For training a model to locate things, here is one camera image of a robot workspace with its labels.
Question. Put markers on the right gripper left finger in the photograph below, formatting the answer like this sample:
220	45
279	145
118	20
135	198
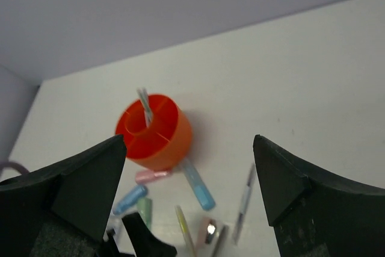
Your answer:
62	209

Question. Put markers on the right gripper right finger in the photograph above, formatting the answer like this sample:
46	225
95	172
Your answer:
315	212

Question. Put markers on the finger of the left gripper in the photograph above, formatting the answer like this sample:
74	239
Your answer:
143	241

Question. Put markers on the yellow thin pen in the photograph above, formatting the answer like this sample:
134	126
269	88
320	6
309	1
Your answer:
185	231

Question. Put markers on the pink stapler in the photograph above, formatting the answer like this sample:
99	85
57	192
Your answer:
210	237

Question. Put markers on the grey white thin pen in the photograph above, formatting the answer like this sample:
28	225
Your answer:
245	199

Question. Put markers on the blue highlighter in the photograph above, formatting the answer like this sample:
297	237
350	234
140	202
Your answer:
130	199
197	185

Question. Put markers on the blue striped thin pen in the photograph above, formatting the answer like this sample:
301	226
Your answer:
144	99

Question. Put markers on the blue capped glue bottle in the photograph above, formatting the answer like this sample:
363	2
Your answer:
114	226

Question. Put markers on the green highlighter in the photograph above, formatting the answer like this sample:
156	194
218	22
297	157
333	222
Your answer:
144	207

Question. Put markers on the pink highlighter near organizer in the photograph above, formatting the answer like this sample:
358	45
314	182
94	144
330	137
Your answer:
148	176

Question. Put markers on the orange round divided organizer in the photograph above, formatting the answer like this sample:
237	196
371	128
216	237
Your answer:
165	142

